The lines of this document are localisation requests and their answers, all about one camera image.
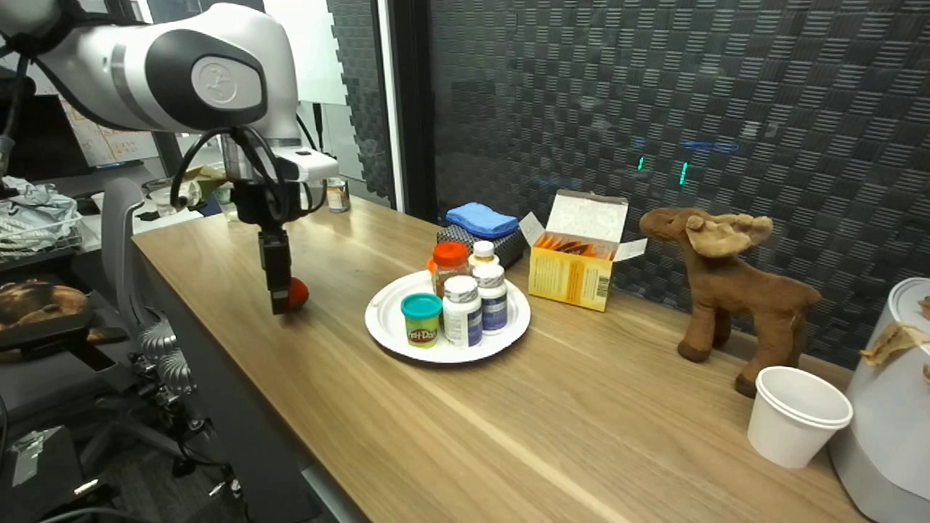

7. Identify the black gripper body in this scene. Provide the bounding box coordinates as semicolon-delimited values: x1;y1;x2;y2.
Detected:
230;175;314;233

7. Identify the small tub teal lid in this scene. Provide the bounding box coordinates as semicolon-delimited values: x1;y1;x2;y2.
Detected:
399;291;444;346

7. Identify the yellow tub orange lid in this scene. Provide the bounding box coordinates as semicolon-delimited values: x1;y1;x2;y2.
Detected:
426;239;473;274

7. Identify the white bottle blue label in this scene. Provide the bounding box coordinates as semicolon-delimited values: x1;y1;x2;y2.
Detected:
473;262;512;335
442;274;486;351

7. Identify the white bottle yellow label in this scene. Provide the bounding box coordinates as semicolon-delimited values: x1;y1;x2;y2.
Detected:
468;239;502;280

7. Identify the white round plate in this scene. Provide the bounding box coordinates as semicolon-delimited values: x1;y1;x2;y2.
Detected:
362;268;534;368

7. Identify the orange red ball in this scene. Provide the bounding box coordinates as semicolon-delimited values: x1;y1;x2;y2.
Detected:
279;275;314;315

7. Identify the labelled tin can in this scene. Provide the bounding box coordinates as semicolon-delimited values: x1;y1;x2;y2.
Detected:
323;175;352;216

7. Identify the grey office chair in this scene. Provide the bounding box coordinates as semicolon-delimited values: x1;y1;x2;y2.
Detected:
0;177;250;523

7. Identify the blue folded cloth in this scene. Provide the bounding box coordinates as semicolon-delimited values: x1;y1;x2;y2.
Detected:
442;200;521;245

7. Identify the grey clothes pile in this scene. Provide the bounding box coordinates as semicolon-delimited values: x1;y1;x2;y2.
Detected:
0;175;89;268

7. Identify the yellow open tea box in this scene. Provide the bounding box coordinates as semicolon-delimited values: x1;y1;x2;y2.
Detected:
518;188;651;315

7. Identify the brown moose plush toy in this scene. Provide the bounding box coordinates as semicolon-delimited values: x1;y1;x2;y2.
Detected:
635;204;824;397

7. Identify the white paper cup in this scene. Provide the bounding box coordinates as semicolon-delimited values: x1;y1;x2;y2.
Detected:
744;364;853;471

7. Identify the white jug container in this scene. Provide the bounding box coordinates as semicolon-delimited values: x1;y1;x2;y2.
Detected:
824;274;930;523

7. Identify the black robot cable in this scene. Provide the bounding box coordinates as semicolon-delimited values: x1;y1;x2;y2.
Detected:
169;129;329;217

